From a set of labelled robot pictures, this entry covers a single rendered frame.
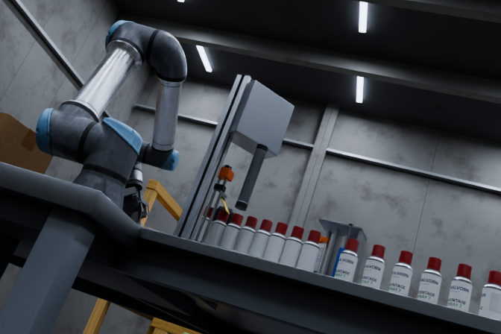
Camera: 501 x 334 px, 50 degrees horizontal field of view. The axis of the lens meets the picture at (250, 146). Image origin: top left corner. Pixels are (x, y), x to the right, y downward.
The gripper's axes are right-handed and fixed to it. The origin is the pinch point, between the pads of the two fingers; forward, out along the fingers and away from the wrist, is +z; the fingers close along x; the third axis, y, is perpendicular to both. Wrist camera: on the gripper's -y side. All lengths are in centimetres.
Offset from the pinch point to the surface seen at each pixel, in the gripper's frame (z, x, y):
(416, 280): -228, -103, 984
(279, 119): -20, -58, -7
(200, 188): 0.7, -32.0, -16.3
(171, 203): -186, 120, 309
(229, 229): 9.2, -34.3, -1.6
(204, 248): 41, -49, -65
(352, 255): 28, -68, -2
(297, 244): 20, -54, -2
